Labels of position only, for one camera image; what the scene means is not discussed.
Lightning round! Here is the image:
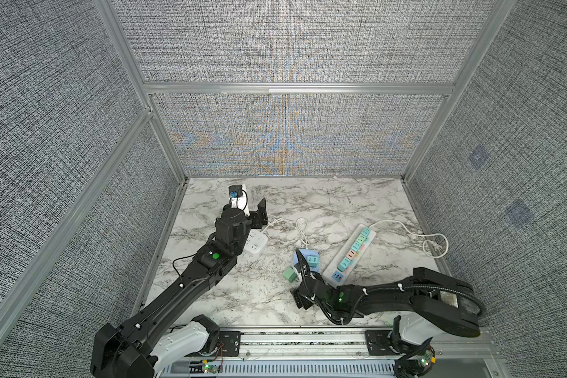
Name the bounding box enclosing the blue square power strip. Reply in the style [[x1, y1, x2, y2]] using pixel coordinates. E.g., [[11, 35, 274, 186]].
[[292, 249, 320, 272]]

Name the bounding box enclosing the white square power strip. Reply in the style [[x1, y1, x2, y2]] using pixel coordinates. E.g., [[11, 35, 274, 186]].
[[243, 229, 269, 255]]

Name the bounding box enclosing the long white power strip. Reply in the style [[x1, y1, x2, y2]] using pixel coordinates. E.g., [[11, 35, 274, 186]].
[[321, 224, 376, 288]]

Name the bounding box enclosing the pink plug cube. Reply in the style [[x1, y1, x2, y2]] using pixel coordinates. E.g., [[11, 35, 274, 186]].
[[346, 250, 358, 261]]

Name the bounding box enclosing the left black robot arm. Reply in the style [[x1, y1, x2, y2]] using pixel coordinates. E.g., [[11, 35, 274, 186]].
[[91, 199, 269, 377]]

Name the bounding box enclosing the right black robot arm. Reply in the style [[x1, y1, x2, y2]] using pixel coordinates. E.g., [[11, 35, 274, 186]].
[[291, 250, 486, 352]]

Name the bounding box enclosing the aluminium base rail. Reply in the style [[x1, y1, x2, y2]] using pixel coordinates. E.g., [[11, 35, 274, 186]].
[[156, 328, 499, 377]]

